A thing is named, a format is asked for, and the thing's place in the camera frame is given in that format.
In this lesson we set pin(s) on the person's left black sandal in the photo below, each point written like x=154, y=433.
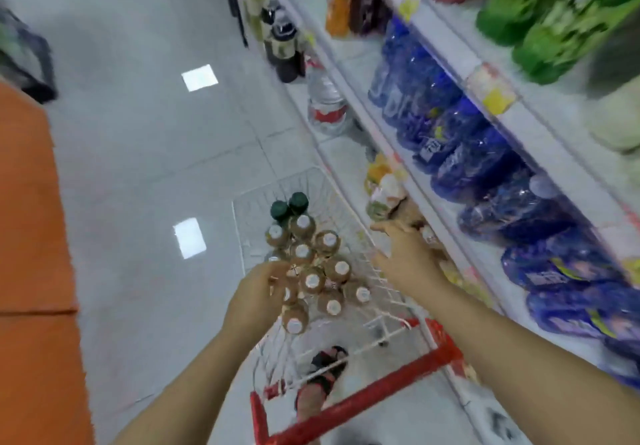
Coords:
x=325, y=364

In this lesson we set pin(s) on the bunch of white-capped tan bottles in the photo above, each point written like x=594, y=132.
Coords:
x=312, y=280

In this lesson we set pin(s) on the store shelving unit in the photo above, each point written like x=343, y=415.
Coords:
x=540, y=130

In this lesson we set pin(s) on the red-handled white wire cart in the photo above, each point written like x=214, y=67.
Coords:
x=370, y=394

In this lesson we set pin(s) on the bright green drink bottle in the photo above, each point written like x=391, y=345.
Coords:
x=575, y=35
x=520, y=5

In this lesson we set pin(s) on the dark drink bottle white cap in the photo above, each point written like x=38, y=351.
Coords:
x=287, y=55
x=270, y=25

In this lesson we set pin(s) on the person's right hand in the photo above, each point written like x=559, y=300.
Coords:
x=410, y=265

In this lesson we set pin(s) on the yellow juice bottle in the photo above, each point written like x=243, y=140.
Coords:
x=375, y=170

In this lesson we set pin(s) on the row of blue drink bottles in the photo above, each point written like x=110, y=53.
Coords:
x=465, y=160

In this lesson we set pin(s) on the red yellow price tag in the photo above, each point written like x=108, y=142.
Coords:
x=630, y=265
x=492, y=92
x=407, y=7

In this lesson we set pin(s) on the person's left forearm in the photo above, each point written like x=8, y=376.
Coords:
x=185, y=394

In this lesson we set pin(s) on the white green-label juice bottle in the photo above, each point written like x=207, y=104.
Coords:
x=385, y=200

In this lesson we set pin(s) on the person's left leg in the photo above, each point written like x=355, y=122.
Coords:
x=307, y=404

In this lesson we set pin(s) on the black low display stand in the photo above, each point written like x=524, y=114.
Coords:
x=25, y=60

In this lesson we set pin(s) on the large water bottle red label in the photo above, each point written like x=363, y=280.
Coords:
x=325, y=105

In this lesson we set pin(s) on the orange panelled display rack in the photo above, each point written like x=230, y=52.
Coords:
x=35, y=260

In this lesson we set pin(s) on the person's right forearm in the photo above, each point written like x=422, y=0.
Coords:
x=540, y=369

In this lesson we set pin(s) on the person's left hand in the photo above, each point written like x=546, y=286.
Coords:
x=255, y=300

